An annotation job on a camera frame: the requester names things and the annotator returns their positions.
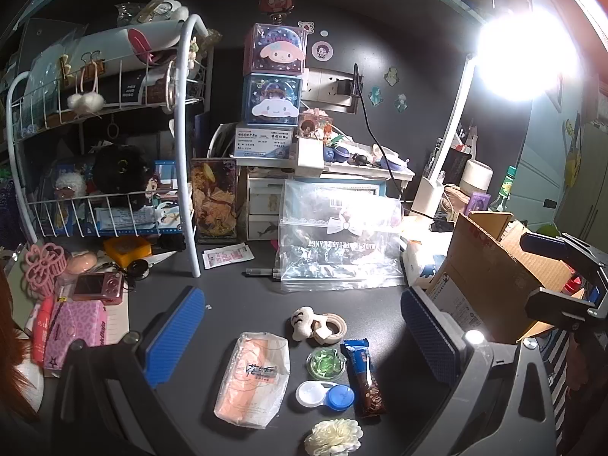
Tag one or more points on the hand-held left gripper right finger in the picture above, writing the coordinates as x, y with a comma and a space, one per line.
430, 337

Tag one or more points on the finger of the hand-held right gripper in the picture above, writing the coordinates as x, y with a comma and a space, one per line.
553, 305
541, 243

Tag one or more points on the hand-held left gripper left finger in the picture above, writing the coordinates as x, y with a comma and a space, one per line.
176, 337

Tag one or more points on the brown cardboard box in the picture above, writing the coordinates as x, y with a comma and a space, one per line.
475, 266

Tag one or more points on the lined notepad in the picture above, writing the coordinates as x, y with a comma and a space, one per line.
116, 323

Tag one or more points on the green glass bottle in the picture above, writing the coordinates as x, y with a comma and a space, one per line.
502, 194

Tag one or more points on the purple box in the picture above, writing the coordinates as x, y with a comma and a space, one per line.
479, 203

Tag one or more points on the white blue tissue box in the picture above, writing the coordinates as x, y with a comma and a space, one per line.
418, 261

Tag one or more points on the black round compact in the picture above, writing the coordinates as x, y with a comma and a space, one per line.
139, 270

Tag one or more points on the brown chocolate snack bar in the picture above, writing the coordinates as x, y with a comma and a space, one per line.
363, 380

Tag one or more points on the peach tissue packet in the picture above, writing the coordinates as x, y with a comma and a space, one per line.
251, 380

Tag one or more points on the white humidifier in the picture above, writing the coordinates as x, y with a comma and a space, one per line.
476, 178

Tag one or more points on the white pink sachet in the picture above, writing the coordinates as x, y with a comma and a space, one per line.
226, 256

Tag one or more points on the yellow box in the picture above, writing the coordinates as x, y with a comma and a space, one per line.
127, 251

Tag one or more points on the pink leopard pouch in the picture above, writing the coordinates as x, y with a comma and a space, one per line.
76, 330

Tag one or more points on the green round dish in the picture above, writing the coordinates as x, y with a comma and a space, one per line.
326, 363

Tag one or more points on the black pen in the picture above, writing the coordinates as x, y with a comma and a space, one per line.
263, 273

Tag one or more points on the black pen holder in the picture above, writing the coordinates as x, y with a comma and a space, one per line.
463, 156

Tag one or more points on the white blue contact lens case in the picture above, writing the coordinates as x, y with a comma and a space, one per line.
325, 396

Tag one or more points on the clear zip bag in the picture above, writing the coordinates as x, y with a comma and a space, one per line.
332, 256

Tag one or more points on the pink tube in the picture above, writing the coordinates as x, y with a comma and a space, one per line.
42, 327

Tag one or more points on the cream fabric flower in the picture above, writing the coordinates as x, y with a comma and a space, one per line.
332, 437

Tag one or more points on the acrylic picture stand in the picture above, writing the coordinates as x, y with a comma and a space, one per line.
213, 199

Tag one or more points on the pink flower hair claw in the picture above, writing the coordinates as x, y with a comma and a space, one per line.
43, 270

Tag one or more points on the white drawer unit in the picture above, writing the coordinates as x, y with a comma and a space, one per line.
261, 199

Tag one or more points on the person's reddish hair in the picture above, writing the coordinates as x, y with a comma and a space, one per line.
12, 342

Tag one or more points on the white desk lamp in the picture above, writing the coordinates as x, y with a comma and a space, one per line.
458, 99

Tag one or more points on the black plush toy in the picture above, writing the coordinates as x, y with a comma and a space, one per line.
121, 171

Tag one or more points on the white sheep plush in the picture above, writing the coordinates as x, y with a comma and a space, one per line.
70, 184

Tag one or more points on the grey teal character sticker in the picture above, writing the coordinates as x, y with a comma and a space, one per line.
401, 103

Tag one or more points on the white box blue label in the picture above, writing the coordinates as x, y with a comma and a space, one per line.
263, 141

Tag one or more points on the small white box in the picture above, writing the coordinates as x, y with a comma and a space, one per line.
309, 156

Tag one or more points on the yellow green character sticker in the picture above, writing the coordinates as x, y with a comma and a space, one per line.
392, 77

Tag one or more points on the acrylic character stand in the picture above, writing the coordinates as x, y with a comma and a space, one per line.
316, 128

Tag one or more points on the blue cartoon storage cube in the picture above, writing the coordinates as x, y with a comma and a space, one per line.
273, 99

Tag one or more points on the round character sticker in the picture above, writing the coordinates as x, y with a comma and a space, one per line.
321, 51

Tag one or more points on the pink cartoon storage cube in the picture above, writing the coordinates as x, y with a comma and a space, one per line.
275, 50

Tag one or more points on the red white character sticker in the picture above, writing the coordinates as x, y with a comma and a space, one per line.
306, 27

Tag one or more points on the red bobble figure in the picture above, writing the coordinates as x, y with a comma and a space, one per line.
276, 2

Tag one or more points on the pink compact camera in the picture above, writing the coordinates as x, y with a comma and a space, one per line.
95, 286

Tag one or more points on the yellow wall sticker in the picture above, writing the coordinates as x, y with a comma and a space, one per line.
573, 147

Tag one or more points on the wall power socket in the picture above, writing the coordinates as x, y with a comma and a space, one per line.
327, 83

